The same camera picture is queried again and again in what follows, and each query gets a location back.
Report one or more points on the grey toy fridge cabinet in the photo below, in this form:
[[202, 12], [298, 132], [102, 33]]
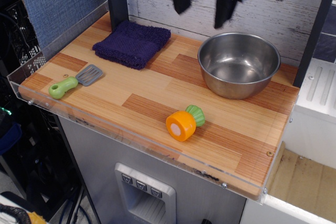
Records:
[[198, 197]]

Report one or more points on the dark grey right post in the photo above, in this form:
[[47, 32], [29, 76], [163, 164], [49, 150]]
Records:
[[312, 42]]

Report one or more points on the clear acrylic table guard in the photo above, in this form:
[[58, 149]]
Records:
[[237, 143]]

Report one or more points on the orange toy carrot piece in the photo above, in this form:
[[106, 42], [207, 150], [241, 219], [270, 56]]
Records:
[[181, 125]]

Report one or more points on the stainless steel bowl pot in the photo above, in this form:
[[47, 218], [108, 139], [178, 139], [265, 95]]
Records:
[[237, 65]]

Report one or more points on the black plastic crate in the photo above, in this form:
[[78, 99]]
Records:
[[21, 37]]

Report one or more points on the toy spatula green handle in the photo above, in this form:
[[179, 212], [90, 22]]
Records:
[[85, 77]]

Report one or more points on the silver ice dispenser panel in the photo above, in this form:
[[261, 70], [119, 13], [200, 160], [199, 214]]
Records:
[[146, 199]]

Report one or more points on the white toy sink unit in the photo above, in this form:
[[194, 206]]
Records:
[[301, 186]]

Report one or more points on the yellow object bottom left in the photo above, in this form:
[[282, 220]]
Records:
[[35, 218]]

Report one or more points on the purple terry cloth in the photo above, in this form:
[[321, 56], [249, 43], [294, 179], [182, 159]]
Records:
[[132, 45]]

